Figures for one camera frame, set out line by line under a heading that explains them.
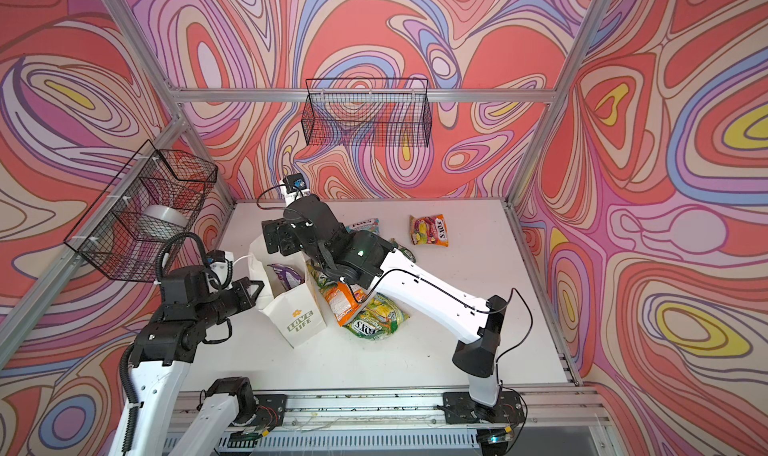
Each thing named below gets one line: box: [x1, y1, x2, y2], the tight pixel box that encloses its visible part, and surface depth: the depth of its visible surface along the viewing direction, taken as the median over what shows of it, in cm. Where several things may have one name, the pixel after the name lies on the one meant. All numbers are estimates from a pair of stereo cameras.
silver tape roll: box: [143, 204, 189, 227], surface depth 75 cm
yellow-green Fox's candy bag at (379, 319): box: [344, 292, 410, 340], surface depth 88 cm
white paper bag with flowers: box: [248, 234, 327, 349], surface depth 74 cm
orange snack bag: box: [324, 282, 367, 327], surface depth 90 cm
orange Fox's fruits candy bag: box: [409, 214, 449, 247], surface depth 109 cm
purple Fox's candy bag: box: [267, 263, 305, 290], surface depth 86 cm
